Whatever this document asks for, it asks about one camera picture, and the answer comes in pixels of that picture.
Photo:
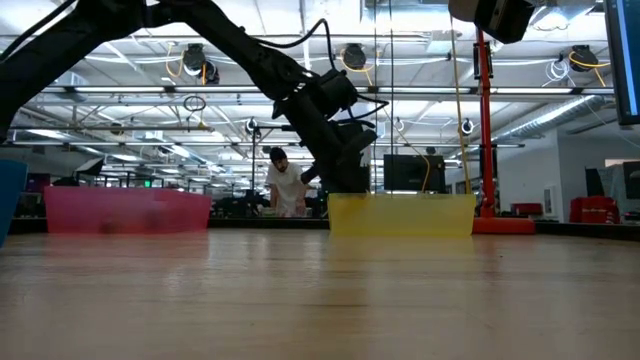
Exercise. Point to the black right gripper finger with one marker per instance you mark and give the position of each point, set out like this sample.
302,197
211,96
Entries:
507,17

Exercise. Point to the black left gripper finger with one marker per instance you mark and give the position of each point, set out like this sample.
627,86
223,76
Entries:
334,172
360,142

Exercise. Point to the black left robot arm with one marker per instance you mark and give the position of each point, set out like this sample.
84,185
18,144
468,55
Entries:
225,35

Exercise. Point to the person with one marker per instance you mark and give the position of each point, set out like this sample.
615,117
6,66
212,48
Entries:
286,185

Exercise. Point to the black background monitor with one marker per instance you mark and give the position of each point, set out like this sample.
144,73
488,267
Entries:
412,175

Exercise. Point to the yellow plastic bin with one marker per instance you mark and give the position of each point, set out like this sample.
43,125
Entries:
400,216

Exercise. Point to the computer monitor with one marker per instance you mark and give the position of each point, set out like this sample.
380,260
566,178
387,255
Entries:
622,60

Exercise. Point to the red storage box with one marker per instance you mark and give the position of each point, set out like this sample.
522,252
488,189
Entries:
526,209

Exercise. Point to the red tool case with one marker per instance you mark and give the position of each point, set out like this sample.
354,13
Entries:
595,210

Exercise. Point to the pink plastic bin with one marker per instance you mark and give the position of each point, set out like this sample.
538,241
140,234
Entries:
125,210

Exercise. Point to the grey horizontal pipe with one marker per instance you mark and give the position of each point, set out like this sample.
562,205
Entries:
100,129

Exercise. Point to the blue plastic bin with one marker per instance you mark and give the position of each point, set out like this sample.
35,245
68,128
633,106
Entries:
10,200

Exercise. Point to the black metal rig frame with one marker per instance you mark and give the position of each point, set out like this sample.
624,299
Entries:
270,224

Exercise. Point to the silver ventilation duct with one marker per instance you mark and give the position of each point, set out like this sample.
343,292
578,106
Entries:
550,117

